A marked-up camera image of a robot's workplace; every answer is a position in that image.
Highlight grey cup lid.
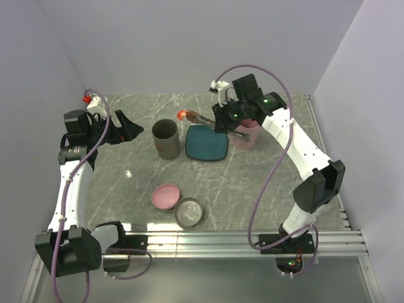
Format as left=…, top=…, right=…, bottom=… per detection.
left=174, top=198, right=203, bottom=228

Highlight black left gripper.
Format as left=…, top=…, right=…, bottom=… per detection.
left=87, top=109, right=143, bottom=147

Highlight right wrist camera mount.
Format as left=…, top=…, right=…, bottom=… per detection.
left=210, top=80, right=235, bottom=107

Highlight aluminium rail frame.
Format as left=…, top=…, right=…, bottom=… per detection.
left=23, top=93, right=383, bottom=302

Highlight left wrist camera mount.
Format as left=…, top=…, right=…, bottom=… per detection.
left=82, top=94, right=107, bottom=119

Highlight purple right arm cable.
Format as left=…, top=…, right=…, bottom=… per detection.
left=215, top=64, right=319, bottom=278

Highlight red shrimp toy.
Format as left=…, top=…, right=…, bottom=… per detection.
left=177, top=110, right=187, bottom=121

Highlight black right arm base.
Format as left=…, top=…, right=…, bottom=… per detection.
left=255, top=232, right=315, bottom=254

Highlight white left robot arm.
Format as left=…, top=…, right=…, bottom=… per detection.
left=35, top=110, right=144, bottom=277

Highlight grey plastic cup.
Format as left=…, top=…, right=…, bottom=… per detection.
left=151, top=119, right=181, bottom=160

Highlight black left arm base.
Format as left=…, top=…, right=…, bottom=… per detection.
left=102, top=235, right=149, bottom=273

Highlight teal square plate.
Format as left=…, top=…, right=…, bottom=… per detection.
left=185, top=125, right=229, bottom=162

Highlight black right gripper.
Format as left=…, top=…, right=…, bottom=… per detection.
left=211, top=97, right=247, bottom=135

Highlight pink plastic cup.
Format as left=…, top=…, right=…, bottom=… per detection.
left=231, top=119, right=261, bottom=150

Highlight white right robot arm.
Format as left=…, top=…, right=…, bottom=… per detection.
left=210, top=74, right=346, bottom=253

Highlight pink cup lid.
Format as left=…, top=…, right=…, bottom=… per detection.
left=151, top=183, right=181, bottom=210

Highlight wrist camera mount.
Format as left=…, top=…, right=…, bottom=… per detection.
left=82, top=94, right=107, bottom=119
left=210, top=80, right=235, bottom=107

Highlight metal food tongs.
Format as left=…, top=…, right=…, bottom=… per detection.
left=186, top=110, right=250, bottom=142

